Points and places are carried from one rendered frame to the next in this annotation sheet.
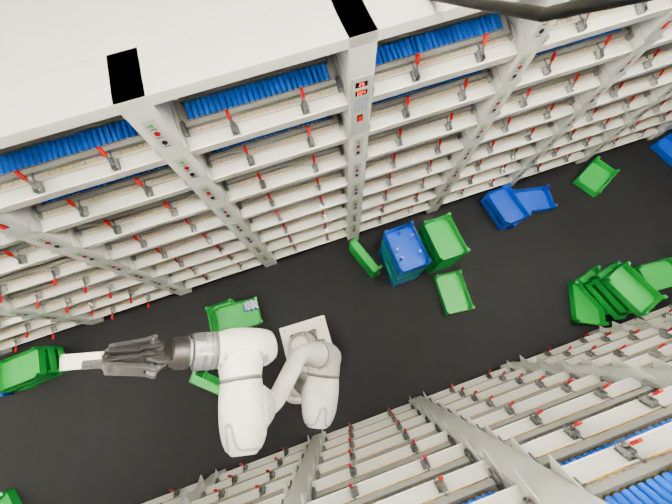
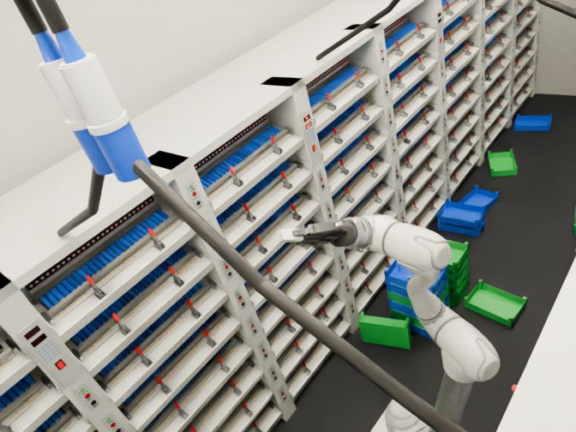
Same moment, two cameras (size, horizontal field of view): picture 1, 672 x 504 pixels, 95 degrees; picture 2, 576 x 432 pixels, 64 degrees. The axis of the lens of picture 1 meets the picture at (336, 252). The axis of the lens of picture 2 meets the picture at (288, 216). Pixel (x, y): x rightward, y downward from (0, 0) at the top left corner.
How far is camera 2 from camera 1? 1.24 m
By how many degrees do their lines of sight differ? 40
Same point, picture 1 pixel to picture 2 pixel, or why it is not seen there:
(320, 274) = (353, 384)
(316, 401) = (465, 338)
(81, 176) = (134, 268)
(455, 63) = (349, 93)
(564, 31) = (393, 58)
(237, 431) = (425, 234)
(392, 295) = not seen: hidden behind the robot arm
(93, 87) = not seen: hidden behind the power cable
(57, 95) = (123, 188)
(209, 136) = (221, 195)
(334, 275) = not seen: hidden behind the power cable
